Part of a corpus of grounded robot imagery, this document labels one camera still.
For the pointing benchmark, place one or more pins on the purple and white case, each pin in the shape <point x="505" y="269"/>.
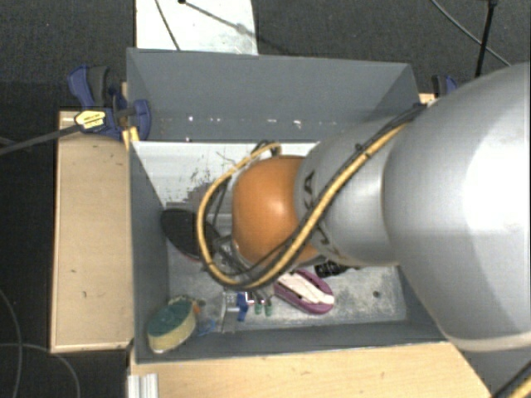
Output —
<point x="307" y="294"/>

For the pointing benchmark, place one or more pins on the black oval object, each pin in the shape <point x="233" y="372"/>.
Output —
<point x="182" y="230"/>

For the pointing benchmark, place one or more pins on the yellow and green round sponge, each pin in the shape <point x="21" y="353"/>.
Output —
<point x="171" y="323"/>

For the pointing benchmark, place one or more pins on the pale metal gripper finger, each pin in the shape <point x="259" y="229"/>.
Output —
<point x="226" y="318"/>
<point x="233" y="317"/>

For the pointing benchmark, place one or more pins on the pale wood board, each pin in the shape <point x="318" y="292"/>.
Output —
<point x="91" y="239"/>

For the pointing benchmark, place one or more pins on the small black object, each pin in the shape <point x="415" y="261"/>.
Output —
<point x="329" y="269"/>

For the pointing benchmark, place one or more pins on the clear blue plastic object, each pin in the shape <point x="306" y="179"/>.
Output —
<point x="206" y="326"/>

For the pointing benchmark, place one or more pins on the grey metal bin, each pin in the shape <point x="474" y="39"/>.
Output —
<point x="249" y="93"/>

